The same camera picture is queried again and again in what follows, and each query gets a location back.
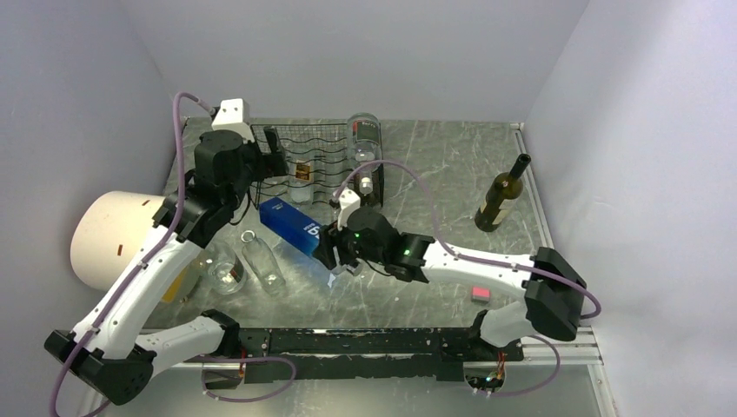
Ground white orange cylinder drum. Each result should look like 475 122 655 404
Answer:
70 191 164 292

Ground clear slim bottle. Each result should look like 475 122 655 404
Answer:
241 230 287 297

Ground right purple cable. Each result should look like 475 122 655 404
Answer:
331 160 603 398

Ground clear round labelled bottle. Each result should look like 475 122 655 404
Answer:
347 113 382 163

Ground tall blue square bottle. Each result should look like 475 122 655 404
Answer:
258 197 336 288

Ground green wine bottle black neck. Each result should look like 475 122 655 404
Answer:
474 153 532 233

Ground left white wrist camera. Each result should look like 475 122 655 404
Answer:
211 98 256 143

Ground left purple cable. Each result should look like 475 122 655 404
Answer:
49 90 297 417

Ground small pink block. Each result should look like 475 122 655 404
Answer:
470 287 491 304

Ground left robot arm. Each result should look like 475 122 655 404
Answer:
44 129 266 406

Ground black wire wine rack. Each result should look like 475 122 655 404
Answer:
251 122 356 207

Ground round clear bottle white cap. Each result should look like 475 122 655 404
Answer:
198 240 248 295

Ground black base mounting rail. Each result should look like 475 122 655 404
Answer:
205 313 523 384

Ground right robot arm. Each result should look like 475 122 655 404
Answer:
312 207 587 360

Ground purple cable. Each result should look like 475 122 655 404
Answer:
49 90 297 417
331 160 603 398

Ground clear bottle black cap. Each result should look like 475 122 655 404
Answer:
288 159 314 205

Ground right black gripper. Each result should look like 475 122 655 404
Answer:
314 215 387 268

